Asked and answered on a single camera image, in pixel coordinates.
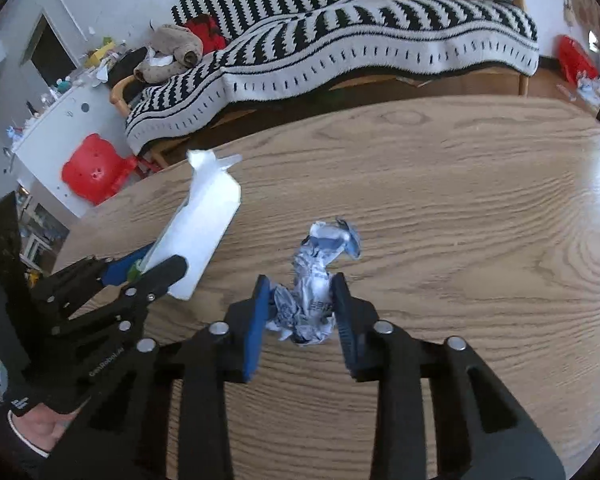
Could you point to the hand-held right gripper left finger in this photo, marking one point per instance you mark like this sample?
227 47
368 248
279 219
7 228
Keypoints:
257 330

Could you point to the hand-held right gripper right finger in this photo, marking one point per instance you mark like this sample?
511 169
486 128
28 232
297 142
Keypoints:
342 320

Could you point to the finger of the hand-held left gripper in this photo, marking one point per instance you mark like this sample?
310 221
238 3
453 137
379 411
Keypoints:
165 272
122 270

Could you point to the printed paper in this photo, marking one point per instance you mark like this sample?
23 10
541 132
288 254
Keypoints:
315 280

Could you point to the white plastic bag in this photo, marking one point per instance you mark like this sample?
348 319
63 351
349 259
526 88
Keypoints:
200 225

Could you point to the person's left forearm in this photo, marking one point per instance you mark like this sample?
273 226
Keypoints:
10 450

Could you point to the person's left hand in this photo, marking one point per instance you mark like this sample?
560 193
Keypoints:
52 427

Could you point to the cluttered shelf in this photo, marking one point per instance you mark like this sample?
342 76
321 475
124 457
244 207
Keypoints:
42 235

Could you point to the red plastic stool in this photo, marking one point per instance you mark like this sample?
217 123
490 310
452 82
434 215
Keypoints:
90 165

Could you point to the white cabinet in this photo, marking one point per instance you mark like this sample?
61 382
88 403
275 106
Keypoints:
95 120

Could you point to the light wooden table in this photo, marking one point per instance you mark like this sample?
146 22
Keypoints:
455 210

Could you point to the black cloth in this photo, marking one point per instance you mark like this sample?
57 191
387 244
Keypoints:
127 67

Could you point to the yellow toy box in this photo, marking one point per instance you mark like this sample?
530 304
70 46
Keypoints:
99 55

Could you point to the brown stuffed toy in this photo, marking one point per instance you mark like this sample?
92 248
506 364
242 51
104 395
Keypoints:
175 42

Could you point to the red cloth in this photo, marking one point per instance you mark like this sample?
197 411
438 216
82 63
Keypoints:
205 27

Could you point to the black and white striped blanket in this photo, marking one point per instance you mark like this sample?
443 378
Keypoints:
355 45

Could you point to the clear bag with red print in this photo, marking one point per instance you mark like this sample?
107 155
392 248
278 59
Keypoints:
595 90

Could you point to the red plastic bag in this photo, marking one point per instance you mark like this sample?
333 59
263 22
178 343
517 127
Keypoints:
577 57

